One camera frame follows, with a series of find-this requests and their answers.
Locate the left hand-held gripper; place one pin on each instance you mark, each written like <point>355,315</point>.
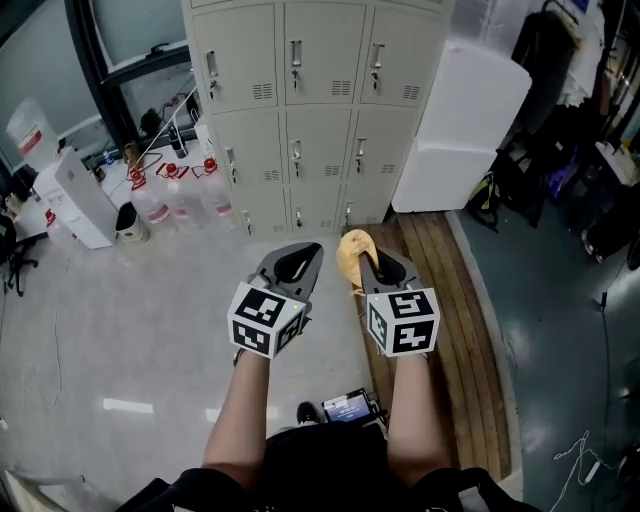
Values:
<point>260,320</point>

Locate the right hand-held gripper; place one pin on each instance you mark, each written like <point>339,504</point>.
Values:
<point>405,325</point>

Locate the yellow wiping cloth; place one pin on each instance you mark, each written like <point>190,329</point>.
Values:
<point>352,255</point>

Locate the grey metal locker cabinet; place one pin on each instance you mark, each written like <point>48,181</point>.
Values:
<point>320,150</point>

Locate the grey metal locker door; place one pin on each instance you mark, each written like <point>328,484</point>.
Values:
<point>325,45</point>

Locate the person's left forearm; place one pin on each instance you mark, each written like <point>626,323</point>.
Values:
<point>235,425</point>

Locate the person's right forearm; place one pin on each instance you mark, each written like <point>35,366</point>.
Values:
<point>417,425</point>

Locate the wooden slat platform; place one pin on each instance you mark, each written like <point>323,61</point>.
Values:
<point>470,325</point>

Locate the white foam block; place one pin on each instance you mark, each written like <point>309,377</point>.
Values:
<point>470,95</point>
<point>440,180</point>

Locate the black and yellow bag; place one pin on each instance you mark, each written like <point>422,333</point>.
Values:
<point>484,200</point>

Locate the small black monitor screen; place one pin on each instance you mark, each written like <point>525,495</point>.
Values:
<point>347,407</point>

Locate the person's black shoe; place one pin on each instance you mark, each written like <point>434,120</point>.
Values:
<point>307,414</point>

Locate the white waste bin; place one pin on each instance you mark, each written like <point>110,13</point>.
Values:
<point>132,232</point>

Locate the black backpack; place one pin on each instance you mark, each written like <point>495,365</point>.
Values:
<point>525,175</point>

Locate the black drink bottle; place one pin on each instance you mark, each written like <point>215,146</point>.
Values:
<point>177,142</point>

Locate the low white table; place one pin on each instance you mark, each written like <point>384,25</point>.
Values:
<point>114,186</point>

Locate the purple bag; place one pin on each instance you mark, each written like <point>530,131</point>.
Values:
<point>562,177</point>

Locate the brown paper bag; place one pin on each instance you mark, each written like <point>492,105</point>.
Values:
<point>131,152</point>

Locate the person's black clothing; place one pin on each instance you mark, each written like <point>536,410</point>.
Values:
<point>320,475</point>

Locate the black pouch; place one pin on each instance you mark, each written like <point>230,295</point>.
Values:
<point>150,121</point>

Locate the dark drink can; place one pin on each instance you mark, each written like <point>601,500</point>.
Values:
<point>98,173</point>

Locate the white water dispenser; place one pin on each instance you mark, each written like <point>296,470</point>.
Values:
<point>75,200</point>

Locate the small white desk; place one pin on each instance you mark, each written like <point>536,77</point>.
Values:
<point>620,162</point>

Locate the black office chair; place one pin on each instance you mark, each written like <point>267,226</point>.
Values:
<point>10,240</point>

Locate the white hanging garment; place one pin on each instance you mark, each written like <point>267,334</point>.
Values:
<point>585,65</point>

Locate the black framed glass partition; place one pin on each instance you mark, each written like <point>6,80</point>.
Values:
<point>92,60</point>

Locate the blue wall sign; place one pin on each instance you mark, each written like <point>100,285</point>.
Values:
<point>580,4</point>

